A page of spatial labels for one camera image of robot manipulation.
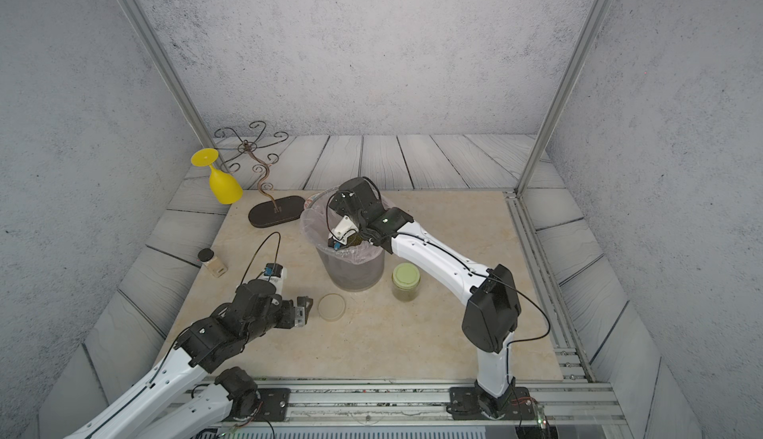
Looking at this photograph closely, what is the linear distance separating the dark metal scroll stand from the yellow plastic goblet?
0.18ft

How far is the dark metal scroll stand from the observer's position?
0.90 m

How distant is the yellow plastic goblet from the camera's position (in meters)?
0.86
